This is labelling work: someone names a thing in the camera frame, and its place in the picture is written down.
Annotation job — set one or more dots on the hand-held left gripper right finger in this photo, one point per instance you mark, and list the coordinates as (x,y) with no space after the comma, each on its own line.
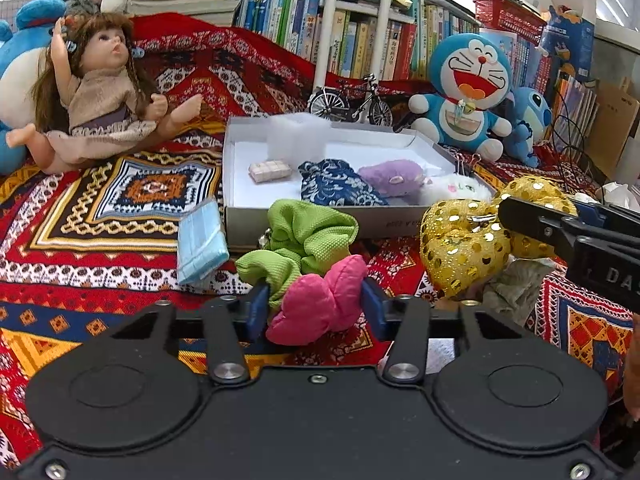
(372,310)

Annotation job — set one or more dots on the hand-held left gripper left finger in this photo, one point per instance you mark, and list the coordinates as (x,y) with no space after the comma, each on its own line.
(257,305)

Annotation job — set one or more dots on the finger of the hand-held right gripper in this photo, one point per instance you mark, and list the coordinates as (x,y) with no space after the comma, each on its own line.
(595,215)
(535,222)

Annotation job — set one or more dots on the pink heart cushion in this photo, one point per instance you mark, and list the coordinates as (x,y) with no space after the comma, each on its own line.
(320,305)

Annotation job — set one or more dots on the pale green floral cloth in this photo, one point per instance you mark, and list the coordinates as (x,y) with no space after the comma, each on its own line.
(520,285)

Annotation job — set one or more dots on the gold sequin heart cushion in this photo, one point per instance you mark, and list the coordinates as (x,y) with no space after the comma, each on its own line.
(460,250)

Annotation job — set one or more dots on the white cardboard box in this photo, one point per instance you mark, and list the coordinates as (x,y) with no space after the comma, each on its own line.
(245,225)

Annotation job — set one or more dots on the white fluffy plush toy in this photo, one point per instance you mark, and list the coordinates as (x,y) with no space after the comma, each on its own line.
(460,190)

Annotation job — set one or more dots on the blue face mask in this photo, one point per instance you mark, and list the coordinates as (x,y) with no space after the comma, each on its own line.
(200,245)

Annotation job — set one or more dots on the green scrunchie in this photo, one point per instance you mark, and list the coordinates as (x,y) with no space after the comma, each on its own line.
(305,230)

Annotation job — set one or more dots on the blue floral cloth pouch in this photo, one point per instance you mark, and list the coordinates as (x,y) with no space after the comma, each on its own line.
(330,185)

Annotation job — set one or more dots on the purple plush toy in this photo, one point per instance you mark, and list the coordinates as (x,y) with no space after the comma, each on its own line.
(390,177)

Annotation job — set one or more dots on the beige plaid pouch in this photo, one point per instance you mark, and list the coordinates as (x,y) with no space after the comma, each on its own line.
(270,171)

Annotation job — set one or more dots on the person's right hand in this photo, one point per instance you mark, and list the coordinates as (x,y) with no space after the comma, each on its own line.
(635,360)

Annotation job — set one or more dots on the white tissue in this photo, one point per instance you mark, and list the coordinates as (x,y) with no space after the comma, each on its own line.
(617,192)

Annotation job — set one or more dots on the black binder clip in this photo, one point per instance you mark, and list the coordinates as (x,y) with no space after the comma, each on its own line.
(462,162)

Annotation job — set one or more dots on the brown cardboard sheet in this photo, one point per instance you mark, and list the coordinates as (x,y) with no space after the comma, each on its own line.
(615,120)

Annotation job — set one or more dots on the small blue alien plush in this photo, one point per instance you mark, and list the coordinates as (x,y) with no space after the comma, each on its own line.
(530,110)

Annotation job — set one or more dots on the blue cat plush toy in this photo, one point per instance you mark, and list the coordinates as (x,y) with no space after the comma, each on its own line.
(465,120)

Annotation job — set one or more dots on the red patterned blanket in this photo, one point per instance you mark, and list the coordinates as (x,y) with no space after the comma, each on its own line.
(125,270)

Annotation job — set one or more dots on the blue printed box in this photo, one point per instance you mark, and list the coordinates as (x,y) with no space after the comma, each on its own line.
(565,40)

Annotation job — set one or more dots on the black model bicycle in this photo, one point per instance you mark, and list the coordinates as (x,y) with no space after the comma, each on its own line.
(327,105)

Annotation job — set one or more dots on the red plastic basket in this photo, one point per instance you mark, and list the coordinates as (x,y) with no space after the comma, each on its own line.
(505,12)

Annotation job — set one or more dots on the row of books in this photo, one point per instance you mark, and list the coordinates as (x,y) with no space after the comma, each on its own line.
(350,40)

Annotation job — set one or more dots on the brown-haired doll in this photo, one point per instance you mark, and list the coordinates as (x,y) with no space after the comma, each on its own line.
(100,95)

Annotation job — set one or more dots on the large blue plush toy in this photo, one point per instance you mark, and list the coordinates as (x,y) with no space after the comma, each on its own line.
(20,75)

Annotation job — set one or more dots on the white shelf frame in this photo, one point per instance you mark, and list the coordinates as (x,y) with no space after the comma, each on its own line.
(325,20)

